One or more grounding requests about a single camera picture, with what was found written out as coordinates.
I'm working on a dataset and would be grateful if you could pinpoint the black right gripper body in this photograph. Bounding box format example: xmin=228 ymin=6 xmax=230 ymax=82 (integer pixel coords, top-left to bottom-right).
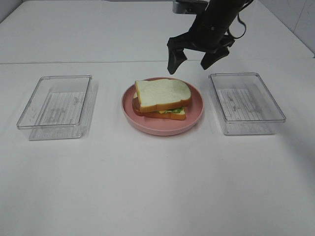
xmin=167 ymin=0 xmax=246 ymax=53

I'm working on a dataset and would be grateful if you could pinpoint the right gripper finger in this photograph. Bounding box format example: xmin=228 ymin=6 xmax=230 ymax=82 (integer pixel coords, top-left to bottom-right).
xmin=201 ymin=47 xmax=229 ymax=70
xmin=167 ymin=48 xmax=187 ymax=75

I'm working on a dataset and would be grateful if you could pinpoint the bread slice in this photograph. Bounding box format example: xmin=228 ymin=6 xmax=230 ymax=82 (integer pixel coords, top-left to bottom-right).
xmin=135 ymin=79 xmax=192 ymax=113
xmin=133 ymin=109 xmax=186 ymax=120

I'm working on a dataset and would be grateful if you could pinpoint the green lettuce leaf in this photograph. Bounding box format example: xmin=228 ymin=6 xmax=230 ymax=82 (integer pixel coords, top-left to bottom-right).
xmin=164 ymin=107 xmax=185 ymax=114

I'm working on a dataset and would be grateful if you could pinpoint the bacon strip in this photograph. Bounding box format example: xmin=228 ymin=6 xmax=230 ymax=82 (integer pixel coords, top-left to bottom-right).
xmin=132 ymin=97 xmax=140 ymax=113

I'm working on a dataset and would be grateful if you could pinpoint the right clear plastic tray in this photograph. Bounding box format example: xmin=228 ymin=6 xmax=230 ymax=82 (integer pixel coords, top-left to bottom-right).
xmin=209 ymin=72 xmax=286 ymax=135

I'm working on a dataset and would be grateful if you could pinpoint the clear plastic tray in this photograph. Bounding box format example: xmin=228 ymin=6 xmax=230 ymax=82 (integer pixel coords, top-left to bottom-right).
xmin=209 ymin=72 xmax=286 ymax=135
xmin=17 ymin=75 xmax=95 ymax=141

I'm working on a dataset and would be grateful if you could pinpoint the left clear plastic tray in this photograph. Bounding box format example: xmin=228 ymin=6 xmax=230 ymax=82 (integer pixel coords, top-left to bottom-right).
xmin=17 ymin=75 xmax=95 ymax=141

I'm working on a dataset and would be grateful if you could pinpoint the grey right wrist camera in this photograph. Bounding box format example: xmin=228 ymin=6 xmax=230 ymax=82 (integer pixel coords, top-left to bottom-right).
xmin=172 ymin=0 xmax=209 ymax=15

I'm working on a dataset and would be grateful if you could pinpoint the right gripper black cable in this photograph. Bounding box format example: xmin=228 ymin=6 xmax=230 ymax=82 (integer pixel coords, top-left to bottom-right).
xmin=226 ymin=0 xmax=255 ymax=40

